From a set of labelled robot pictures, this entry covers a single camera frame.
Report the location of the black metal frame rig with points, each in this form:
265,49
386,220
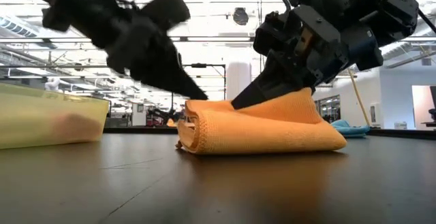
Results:
204,65

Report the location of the pale pink display panel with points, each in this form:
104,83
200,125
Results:
420,105

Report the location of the small white box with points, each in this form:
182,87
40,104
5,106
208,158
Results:
401,125

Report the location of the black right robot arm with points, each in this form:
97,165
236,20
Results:
388,9

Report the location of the yellow plastic bin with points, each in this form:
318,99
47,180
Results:
41,105

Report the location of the white robot figure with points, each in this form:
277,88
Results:
52,85

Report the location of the white round column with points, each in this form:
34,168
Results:
238,81

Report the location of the blue microfiber towel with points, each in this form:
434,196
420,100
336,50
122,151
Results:
351,130

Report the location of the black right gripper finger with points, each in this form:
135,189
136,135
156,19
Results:
269,84

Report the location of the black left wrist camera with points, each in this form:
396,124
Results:
167,9

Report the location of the white floor appliance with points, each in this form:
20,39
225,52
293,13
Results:
374,114

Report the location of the orange microfiber towel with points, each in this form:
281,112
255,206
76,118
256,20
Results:
265,128

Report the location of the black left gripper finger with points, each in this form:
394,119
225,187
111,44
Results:
180,82

